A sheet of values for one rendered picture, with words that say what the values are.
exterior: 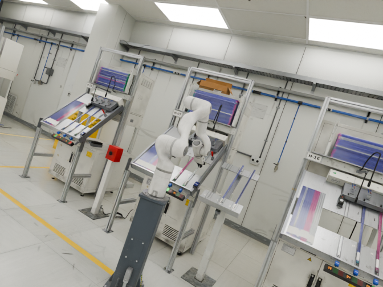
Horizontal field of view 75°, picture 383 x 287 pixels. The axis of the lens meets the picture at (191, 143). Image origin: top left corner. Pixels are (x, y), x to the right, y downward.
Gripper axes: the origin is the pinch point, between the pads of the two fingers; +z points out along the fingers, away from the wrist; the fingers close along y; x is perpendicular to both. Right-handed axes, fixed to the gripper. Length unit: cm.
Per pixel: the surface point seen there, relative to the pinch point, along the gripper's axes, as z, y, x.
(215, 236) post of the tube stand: 24, -38, 46
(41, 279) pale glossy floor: -25, 34, 139
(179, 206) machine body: 36.2, 9.8, 31.5
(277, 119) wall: 81, -27, -177
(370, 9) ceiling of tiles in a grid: -70, -91, -209
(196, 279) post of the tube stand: 49, -36, 78
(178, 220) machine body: 44, 5, 42
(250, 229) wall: 187, -44, -43
